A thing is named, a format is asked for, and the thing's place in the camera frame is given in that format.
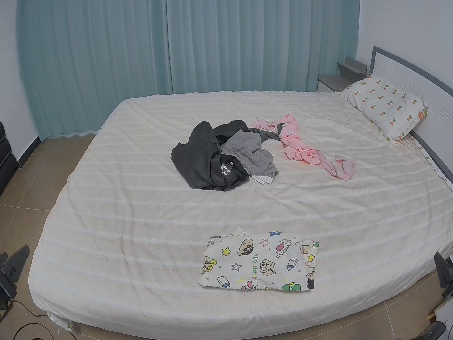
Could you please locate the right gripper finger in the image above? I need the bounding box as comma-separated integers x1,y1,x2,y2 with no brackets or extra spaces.
434,252,453,290

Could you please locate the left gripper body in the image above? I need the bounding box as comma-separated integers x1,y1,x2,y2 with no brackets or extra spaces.
0,253,17,299

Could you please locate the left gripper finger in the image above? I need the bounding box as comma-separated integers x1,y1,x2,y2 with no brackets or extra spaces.
6,245,30,287

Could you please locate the white printed pyjama top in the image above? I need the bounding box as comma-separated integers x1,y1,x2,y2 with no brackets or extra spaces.
197,227,321,292

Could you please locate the bed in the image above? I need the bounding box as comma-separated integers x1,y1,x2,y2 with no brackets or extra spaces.
28,46,453,340

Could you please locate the white bedside table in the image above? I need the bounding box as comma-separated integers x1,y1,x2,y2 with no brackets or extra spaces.
435,292,453,323

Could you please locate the white printed pillow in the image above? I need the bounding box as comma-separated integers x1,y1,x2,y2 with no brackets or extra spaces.
340,75,430,141

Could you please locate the pink garment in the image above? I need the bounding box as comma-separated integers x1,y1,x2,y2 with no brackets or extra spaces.
248,114,356,181

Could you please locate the black garment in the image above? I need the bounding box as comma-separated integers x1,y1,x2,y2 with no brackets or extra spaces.
172,120,280,191

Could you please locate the grey bedside table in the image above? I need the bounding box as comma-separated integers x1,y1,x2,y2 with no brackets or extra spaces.
317,56,367,93

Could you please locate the grey garment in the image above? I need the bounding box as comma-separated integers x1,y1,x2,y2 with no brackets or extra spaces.
221,130,279,177

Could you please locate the blue-green curtain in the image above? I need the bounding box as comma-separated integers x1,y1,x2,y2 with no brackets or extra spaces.
16,0,361,143

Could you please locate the black cable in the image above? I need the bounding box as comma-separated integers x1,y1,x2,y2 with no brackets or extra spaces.
0,298,61,340

